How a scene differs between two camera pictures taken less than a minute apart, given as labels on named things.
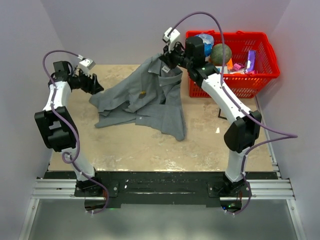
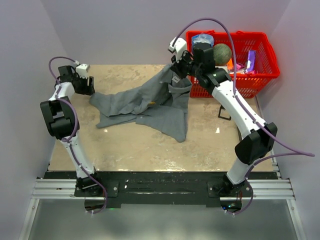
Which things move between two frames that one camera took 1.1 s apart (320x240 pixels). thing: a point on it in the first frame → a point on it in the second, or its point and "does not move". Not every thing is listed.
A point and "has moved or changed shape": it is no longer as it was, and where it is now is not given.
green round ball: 216,54 does not move
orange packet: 229,64 does not move
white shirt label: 165,69 → 176,79
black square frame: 220,116 does not move
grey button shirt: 148,94 has moved or changed shape
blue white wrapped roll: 208,40 does not move
